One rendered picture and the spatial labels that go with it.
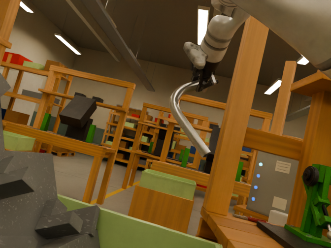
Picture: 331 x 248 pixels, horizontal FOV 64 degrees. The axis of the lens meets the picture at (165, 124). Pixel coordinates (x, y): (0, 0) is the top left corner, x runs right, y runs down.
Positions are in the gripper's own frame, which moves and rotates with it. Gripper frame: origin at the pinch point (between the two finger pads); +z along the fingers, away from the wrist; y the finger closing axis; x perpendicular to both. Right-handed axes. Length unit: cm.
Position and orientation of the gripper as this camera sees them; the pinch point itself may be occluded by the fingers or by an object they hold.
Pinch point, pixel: (197, 83)
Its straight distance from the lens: 89.7
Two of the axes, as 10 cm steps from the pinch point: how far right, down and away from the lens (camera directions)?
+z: -1.7, 4.9, 8.5
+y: -4.5, -8.1, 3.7
